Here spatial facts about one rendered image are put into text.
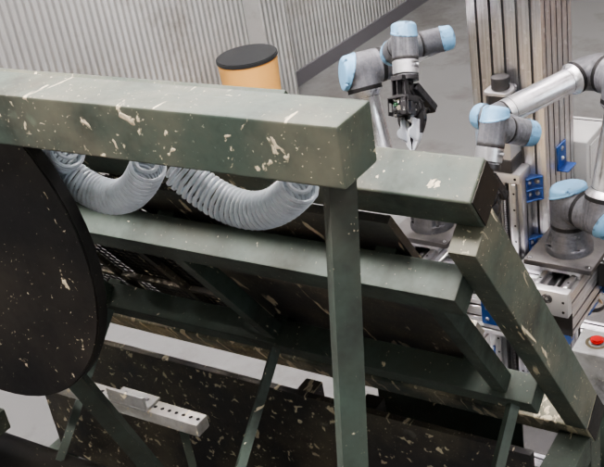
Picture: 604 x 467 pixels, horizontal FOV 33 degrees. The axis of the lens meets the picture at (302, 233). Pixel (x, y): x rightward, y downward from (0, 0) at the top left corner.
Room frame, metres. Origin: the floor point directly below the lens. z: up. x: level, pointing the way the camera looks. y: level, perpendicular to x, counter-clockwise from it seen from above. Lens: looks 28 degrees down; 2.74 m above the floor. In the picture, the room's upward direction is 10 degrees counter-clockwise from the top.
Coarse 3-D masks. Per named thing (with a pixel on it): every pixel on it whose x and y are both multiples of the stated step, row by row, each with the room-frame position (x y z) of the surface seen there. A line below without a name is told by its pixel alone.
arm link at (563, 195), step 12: (564, 180) 2.81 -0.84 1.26; (576, 180) 2.79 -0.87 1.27; (552, 192) 2.75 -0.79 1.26; (564, 192) 2.72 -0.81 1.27; (576, 192) 2.71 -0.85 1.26; (552, 204) 2.75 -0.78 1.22; (564, 204) 2.71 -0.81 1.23; (552, 216) 2.75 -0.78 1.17; (564, 216) 2.70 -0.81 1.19; (564, 228) 2.72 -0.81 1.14; (576, 228) 2.71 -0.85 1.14
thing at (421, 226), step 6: (414, 222) 3.05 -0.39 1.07; (420, 222) 3.03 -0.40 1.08; (426, 222) 3.01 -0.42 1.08; (432, 222) 3.01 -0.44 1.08; (438, 222) 3.02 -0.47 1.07; (444, 222) 3.01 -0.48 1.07; (414, 228) 3.04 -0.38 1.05; (420, 228) 3.02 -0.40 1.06; (426, 228) 3.01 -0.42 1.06; (432, 228) 3.00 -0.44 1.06; (438, 228) 3.00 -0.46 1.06; (444, 228) 3.01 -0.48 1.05; (450, 228) 3.02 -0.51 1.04
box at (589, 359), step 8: (584, 336) 2.43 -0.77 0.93; (576, 344) 2.40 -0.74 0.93; (584, 344) 2.40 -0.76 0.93; (592, 344) 2.39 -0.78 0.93; (600, 344) 2.38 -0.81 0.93; (576, 352) 2.37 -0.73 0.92; (584, 352) 2.36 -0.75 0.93; (592, 352) 2.35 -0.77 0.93; (600, 352) 2.35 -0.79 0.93; (584, 360) 2.36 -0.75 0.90; (592, 360) 2.34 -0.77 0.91; (600, 360) 2.33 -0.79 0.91; (584, 368) 2.36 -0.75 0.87; (592, 368) 2.34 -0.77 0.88; (600, 368) 2.33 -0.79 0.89; (592, 376) 2.34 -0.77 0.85; (600, 376) 2.33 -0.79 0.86; (592, 384) 2.34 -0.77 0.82; (600, 384) 2.33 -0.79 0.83; (600, 392) 2.33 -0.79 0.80
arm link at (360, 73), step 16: (352, 64) 3.16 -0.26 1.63; (368, 64) 3.16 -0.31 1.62; (384, 64) 3.17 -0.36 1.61; (352, 80) 3.14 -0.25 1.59; (368, 80) 3.14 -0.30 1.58; (384, 80) 3.18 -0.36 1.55; (352, 96) 3.15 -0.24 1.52; (368, 96) 3.13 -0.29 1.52; (384, 128) 3.10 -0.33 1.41; (384, 144) 3.07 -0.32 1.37
